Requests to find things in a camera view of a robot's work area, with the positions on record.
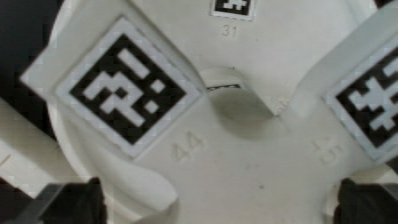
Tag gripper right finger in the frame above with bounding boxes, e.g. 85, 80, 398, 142
332, 179, 398, 224

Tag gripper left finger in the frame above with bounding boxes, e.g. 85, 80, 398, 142
0, 177, 108, 224

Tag white cross-shaped table base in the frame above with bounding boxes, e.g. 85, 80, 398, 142
18, 0, 398, 224

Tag white round table top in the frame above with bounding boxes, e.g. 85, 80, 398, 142
46, 0, 380, 224

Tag white table leg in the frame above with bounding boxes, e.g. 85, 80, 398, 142
199, 67, 249, 94

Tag white U-shaped frame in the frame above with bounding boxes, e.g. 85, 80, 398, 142
0, 98, 87, 197

